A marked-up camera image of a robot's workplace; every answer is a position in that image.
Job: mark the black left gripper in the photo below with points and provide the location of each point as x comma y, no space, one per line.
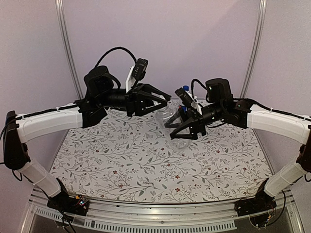
139,97

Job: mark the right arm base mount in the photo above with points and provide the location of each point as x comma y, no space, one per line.
259,203

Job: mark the right aluminium corner post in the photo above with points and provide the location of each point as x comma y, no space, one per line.
255,47

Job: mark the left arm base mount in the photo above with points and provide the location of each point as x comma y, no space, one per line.
64,203

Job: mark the aluminium front rail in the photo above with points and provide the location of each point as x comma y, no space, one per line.
115,216

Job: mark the aluminium corner post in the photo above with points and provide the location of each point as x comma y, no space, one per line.
67,48
255,47

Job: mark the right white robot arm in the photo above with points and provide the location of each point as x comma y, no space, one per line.
248,113

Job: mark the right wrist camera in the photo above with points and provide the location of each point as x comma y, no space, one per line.
195,106

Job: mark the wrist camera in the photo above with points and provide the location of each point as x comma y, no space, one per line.
195,106
136,73

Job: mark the floral patterned table mat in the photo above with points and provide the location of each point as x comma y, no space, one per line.
131,159

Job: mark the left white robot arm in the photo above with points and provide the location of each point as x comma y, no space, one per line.
103,91

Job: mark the blue label plastic bottle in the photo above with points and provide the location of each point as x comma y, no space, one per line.
185,100

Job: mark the clear plastic bottle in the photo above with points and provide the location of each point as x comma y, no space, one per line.
160,116

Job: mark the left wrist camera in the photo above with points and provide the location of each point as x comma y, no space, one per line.
136,73

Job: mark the left aluminium corner post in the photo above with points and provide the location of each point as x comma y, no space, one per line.
67,48

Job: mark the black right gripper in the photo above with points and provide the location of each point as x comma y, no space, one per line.
196,123

